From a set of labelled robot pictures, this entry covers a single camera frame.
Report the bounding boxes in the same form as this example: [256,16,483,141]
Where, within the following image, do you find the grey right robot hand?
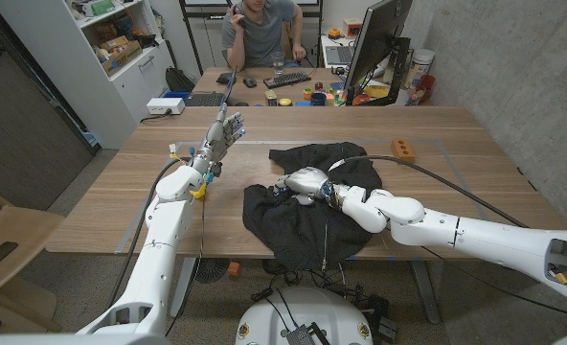
[273,166,337,207]

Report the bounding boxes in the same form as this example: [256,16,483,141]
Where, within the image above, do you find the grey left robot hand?
[187,103,247,184]

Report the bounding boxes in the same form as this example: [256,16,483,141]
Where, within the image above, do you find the black hoodie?
[241,141,384,272]

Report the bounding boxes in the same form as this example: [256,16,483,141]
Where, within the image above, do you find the black laptop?
[183,66,239,107]

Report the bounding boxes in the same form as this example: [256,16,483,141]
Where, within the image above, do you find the white power strip box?
[146,97,187,116]

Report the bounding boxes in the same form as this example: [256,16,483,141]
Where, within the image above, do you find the black backpack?
[165,66,196,93]

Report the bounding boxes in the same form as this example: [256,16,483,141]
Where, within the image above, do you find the black keyboard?
[262,71,312,89]

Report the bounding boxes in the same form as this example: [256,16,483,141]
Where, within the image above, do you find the orange brick block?
[390,138,417,163]

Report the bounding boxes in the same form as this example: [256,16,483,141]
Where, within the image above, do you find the person in grey t-shirt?
[220,0,307,73]

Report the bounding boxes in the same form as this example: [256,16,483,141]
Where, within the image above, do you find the cardboard box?
[100,39,144,77]

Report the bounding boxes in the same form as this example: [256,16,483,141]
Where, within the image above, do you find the black round fan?
[193,257,231,285]

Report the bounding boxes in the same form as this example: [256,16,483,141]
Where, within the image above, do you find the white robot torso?
[235,286,374,345]

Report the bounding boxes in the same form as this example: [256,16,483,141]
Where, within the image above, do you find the white shelf cabinet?
[0,0,177,150]

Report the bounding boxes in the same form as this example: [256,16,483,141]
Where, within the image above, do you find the silver laptop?
[324,43,356,67]

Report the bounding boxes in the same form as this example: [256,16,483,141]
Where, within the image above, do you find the grey table leg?
[410,260,442,326]
[169,257,197,320]

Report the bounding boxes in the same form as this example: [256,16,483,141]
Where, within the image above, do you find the red cup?
[416,74,437,104]

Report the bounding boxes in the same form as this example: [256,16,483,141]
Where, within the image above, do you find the black computer monitor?
[343,0,415,106]

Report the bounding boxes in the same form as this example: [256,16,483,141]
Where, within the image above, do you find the orange and white box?
[342,17,364,38]

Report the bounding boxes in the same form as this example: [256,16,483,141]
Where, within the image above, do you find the white canister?
[404,48,436,90]

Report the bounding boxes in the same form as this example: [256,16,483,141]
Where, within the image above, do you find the green box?
[90,0,117,16]

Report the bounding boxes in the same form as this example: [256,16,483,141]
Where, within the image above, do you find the wooden chair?
[0,168,67,334]

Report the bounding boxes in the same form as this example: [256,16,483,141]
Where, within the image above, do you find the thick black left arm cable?
[104,156,183,309]

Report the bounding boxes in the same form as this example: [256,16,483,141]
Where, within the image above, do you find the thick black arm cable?
[328,153,530,229]
[104,156,183,309]

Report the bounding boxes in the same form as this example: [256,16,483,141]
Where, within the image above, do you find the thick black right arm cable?
[328,153,530,229]

